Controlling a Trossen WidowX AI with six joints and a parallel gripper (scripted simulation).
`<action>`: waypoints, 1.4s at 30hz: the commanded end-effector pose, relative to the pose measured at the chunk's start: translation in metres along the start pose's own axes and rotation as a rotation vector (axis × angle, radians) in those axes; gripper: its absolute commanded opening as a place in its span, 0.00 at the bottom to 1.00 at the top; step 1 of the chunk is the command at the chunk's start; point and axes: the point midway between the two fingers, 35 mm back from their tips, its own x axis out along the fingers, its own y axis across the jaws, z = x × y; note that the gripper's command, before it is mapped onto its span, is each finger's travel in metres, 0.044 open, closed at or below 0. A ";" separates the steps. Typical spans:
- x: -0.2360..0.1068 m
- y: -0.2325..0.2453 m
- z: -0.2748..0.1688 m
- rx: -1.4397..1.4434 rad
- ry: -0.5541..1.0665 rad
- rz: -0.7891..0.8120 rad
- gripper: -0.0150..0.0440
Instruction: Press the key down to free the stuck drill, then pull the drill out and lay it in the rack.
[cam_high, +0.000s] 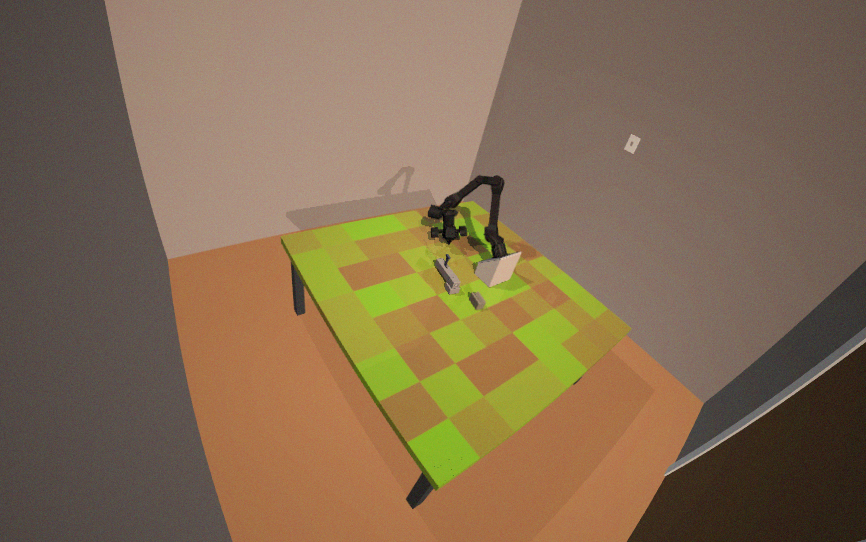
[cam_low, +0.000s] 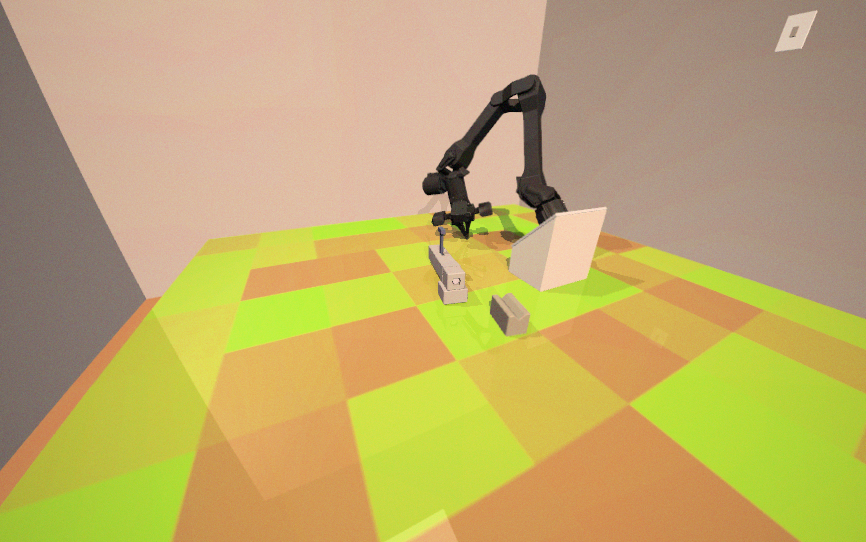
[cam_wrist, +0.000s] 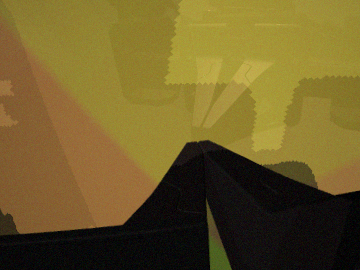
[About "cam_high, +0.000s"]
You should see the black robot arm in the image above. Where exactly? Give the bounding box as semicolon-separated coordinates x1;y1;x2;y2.
428;175;510;258

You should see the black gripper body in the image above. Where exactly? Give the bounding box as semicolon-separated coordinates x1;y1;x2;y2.
431;221;468;238

